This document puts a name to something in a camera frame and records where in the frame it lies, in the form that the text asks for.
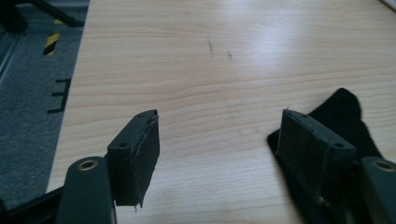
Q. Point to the yellow black striped floor tape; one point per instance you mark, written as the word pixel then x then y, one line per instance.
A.
pixel 51 43

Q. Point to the black metal stand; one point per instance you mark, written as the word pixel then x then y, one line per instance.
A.
pixel 59 14

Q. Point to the black sock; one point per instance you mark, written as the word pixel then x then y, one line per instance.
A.
pixel 342 109

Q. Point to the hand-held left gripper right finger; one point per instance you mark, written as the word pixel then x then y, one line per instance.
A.
pixel 308 149

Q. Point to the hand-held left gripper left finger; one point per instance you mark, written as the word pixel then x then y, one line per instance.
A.
pixel 134 161

